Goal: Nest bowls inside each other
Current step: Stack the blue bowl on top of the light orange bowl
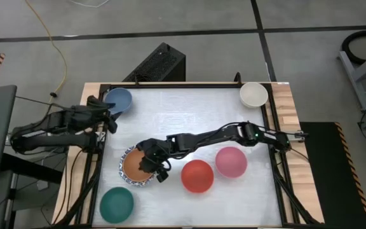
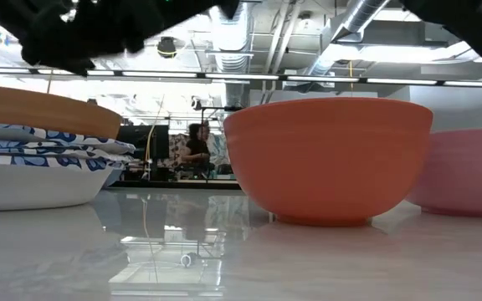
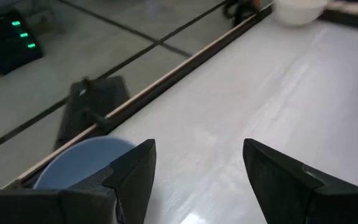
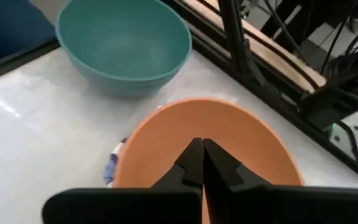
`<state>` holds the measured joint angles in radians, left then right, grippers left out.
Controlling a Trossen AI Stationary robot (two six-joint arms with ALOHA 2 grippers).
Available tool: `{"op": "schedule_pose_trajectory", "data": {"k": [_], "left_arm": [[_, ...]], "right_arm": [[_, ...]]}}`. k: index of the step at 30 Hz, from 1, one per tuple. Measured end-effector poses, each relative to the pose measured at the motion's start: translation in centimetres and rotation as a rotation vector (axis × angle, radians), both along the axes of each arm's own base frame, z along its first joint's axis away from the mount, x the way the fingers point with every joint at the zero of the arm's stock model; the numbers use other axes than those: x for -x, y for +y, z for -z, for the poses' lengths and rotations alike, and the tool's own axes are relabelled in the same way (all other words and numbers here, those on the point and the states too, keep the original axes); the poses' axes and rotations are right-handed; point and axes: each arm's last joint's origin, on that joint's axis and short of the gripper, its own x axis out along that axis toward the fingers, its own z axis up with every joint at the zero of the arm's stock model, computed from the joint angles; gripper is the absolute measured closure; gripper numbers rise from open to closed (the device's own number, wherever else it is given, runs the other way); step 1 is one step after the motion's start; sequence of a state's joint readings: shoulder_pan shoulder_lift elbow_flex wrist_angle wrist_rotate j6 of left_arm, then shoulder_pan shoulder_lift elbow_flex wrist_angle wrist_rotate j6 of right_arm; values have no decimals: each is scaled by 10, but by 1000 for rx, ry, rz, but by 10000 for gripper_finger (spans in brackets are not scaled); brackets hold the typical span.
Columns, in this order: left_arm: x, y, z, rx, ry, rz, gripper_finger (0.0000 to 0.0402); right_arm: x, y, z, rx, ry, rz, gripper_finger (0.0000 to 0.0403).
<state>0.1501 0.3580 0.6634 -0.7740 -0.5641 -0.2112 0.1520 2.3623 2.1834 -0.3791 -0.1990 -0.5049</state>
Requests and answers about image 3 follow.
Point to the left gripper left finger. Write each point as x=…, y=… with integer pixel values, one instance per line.
x=110, y=199

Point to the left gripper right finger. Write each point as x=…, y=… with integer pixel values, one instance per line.
x=291, y=193

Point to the blue plastic bowl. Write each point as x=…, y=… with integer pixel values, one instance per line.
x=79, y=165

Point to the black device with green lights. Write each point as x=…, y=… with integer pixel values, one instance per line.
x=8, y=53

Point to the white plastic bowl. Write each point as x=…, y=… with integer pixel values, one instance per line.
x=300, y=12

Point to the black table leg bracket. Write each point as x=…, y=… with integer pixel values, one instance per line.
x=107, y=95

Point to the black aluminium table frame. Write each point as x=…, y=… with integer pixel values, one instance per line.
x=182, y=75

